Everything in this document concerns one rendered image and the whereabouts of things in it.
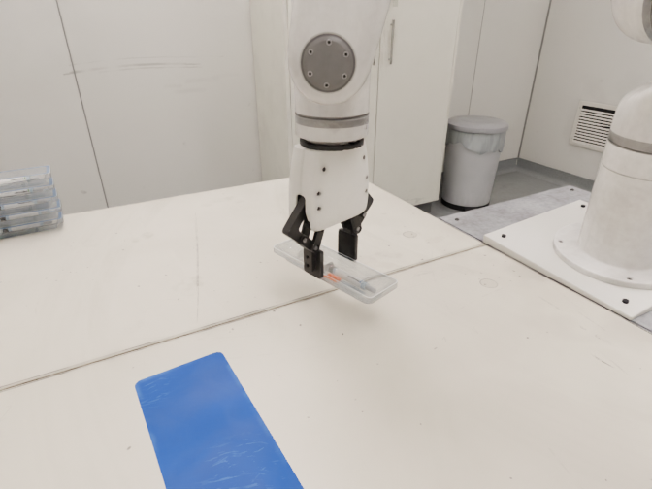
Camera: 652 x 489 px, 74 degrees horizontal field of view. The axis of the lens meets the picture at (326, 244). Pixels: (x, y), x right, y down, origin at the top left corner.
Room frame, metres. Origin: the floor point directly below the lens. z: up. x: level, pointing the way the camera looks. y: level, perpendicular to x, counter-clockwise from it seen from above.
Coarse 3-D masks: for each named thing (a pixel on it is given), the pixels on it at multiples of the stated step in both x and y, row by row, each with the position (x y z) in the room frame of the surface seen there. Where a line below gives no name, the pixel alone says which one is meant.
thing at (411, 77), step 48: (288, 0) 2.08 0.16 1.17; (432, 0) 2.44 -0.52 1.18; (384, 48) 2.31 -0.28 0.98; (432, 48) 2.45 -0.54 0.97; (288, 96) 2.07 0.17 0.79; (384, 96) 2.32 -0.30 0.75; (432, 96) 2.47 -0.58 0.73; (288, 144) 2.07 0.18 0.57; (384, 144) 2.33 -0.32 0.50; (432, 144) 2.49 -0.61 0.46; (480, 144) 2.56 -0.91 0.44; (432, 192) 2.51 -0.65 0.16; (480, 192) 2.58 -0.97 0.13
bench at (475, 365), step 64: (256, 192) 0.94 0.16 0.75; (384, 192) 0.94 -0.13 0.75; (0, 256) 0.64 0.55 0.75; (64, 256) 0.64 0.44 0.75; (128, 256) 0.64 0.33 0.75; (192, 256) 0.64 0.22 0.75; (256, 256) 0.64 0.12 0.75; (384, 256) 0.64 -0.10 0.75; (448, 256) 0.64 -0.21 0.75; (0, 320) 0.47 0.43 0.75; (64, 320) 0.47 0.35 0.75; (128, 320) 0.47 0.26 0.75; (192, 320) 0.47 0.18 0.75; (256, 320) 0.47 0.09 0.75; (320, 320) 0.47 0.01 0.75; (384, 320) 0.47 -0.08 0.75; (448, 320) 0.47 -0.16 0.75; (512, 320) 0.47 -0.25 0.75; (576, 320) 0.47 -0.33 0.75; (0, 384) 0.35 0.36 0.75; (64, 384) 0.35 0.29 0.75; (128, 384) 0.35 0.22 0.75; (256, 384) 0.35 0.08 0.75; (320, 384) 0.35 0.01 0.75; (384, 384) 0.35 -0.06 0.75; (448, 384) 0.35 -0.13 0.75; (512, 384) 0.35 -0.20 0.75; (576, 384) 0.35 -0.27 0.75; (640, 384) 0.35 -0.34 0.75; (0, 448) 0.27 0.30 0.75; (64, 448) 0.27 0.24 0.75; (128, 448) 0.27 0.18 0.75; (320, 448) 0.27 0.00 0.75; (384, 448) 0.27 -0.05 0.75; (448, 448) 0.27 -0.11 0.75; (512, 448) 0.27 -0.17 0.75; (576, 448) 0.27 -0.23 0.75; (640, 448) 0.27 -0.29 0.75
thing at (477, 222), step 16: (544, 192) 0.94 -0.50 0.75; (560, 192) 0.94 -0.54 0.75; (576, 192) 0.94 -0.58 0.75; (480, 208) 0.85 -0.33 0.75; (496, 208) 0.85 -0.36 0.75; (512, 208) 0.85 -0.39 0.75; (528, 208) 0.85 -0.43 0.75; (544, 208) 0.85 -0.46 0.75; (448, 224) 0.77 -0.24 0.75; (464, 224) 0.77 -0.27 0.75; (480, 224) 0.77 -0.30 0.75; (496, 224) 0.77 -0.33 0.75; (480, 240) 0.70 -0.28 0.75; (640, 320) 0.47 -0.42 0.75
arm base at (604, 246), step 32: (608, 160) 0.61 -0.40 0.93; (640, 160) 0.56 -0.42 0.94; (608, 192) 0.59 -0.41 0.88; (640, 192) 0.56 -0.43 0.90; (576, 224) 0.70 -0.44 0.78; (608, 224) 0.58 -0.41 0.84; (640, 224) 0.56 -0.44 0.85; (576, 256) 0.60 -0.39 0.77; (608, 256) 0.57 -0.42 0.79; (640, 256) 0.55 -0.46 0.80; (640, 288) 0.52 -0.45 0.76
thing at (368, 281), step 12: (288, 240) 0.57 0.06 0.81; (288, 252) 0.54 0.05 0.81; (300, 252) 0.54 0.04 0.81; (324, 252) 0.54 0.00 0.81; (336, 252) 0.54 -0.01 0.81; (324, 264) 0.50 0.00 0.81; (336, 264) 0.50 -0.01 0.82; (348, 264) 0.50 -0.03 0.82; (360, 264) 0.50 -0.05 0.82; (336, 276) 0.47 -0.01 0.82; (348, 276) 0.47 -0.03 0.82; (360, 276) 0.47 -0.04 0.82; (372, 276) 0.47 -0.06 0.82; (384, 276) 0.47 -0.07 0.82; (360, 288) 0.44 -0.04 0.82; (372, 288) 0.44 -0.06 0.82; (384, 288) 0.44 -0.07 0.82
